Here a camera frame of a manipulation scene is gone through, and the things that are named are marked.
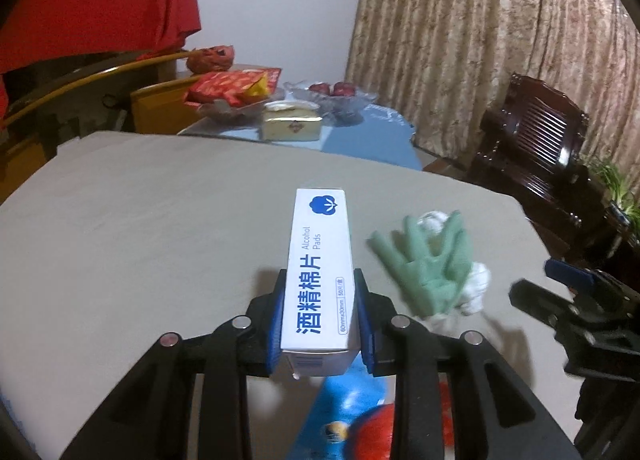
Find white alcohol pads box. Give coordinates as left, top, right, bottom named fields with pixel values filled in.
left=280, top=188, right=360, bottom=378

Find green rubber glove on table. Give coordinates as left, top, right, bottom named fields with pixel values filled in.
left=369, top=211, right=473, bottom=318

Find crumpled white tissue ball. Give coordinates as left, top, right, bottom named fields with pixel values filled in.
left=426, top=262, right=491, bottom=336

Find green potted plant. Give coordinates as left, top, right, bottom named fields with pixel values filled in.
left=589, top=157, right=639, bottom=233

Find blue tube with white cap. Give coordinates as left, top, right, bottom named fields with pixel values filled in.
left=286, top=355, right=386, bottom=460

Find dark wooden armchair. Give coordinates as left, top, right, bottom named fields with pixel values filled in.
left=466, top=74, right=604, bottom=250

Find blue tablecloth side table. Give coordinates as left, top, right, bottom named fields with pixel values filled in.
left=179, top=104, right=424, bottom=171

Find glass fruit bowl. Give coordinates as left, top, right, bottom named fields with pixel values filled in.
left=283, top=81, right=378, bottom=127

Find cream tissue box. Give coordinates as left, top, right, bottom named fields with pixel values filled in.
left=260, top=100, right=323, bottom=142

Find red snack packages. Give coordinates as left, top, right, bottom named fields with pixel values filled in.
left=184, top=67, right=281, bottom=108

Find yellow wooden chair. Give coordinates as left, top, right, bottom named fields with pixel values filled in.
left=1, top=50, right=192, bottom=160

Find beige patterned curtain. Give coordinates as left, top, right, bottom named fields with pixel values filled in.
left=346, top=0, right=639, bottom=179

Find red crumpled bag on cabinet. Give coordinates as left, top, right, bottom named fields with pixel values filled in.
left=186, top=46, right=235, bottom=75

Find red cloth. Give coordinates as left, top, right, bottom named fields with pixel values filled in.
left=0, top=0, right=202, bottom=114

